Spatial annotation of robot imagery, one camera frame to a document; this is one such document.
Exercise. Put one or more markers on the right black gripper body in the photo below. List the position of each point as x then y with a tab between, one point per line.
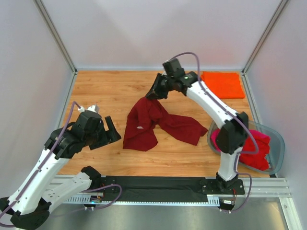
159	85

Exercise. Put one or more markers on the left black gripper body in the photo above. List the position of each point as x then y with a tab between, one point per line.
102	135

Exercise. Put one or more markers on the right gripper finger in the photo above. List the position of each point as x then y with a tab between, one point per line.
162	95
152	94

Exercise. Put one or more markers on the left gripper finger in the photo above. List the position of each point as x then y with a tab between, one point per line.
113	136
110	124

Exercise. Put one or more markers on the dark red t shirt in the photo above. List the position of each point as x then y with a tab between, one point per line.
146	114

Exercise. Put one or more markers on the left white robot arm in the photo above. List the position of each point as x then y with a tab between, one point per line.
32	204

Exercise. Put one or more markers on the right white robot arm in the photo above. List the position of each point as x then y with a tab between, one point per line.
233	125

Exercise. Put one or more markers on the black cloth strip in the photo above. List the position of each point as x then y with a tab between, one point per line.
158	189

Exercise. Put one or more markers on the folded orange t shirt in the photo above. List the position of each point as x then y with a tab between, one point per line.
225	85

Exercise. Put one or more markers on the pink t shirt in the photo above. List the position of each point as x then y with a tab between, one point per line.
214	136

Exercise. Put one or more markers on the bright red t shirt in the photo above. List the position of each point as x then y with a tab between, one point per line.
258	161

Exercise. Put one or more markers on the clear plastic basket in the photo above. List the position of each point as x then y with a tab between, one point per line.
271	145

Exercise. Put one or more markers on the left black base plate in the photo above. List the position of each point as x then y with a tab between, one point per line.
110	185

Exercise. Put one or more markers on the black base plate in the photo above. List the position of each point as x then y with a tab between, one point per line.
216	187
110	185

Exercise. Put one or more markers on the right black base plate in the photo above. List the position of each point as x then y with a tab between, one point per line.
216	187

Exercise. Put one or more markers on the right aluminium frame post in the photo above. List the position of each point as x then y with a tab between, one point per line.
264	36

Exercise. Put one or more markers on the aluminium frame post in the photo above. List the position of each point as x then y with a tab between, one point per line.
264	36
54	32

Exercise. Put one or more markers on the slotted cable duct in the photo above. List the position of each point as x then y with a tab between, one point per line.
91	200

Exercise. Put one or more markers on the left aluminium frame post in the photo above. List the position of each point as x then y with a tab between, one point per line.
54	32

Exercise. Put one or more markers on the aluminium front rail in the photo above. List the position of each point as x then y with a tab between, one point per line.
260	187

